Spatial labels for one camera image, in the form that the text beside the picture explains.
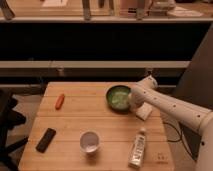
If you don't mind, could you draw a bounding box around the white tube bottle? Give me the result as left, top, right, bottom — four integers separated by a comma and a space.
129, 127, 146, 168

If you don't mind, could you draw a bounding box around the white sponge block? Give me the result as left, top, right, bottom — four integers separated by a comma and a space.
136, 103, 152, 120

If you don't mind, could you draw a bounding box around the black office chair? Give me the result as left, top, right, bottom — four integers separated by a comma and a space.
0, 89, 28, 171

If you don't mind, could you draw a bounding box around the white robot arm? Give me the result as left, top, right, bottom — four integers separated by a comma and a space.
129, 75, 213, 171

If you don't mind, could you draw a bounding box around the black cable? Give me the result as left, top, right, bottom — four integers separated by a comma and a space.
163, 120, 198, 163

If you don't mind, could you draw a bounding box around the white paper cup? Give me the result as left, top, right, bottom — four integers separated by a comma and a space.
80, 131, 100, 155

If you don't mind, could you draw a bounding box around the green ceramic bowl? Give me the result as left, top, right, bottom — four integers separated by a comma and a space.
106, 85, 130, 111

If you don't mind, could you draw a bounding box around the black remote control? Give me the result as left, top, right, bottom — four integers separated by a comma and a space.
36, 128, 56, 153

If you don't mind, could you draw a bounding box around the orange carrot toy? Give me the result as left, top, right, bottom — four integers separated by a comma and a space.
55, 94, 65, 110

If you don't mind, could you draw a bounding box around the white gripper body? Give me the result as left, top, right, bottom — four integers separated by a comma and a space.
128, 93, 144, 109

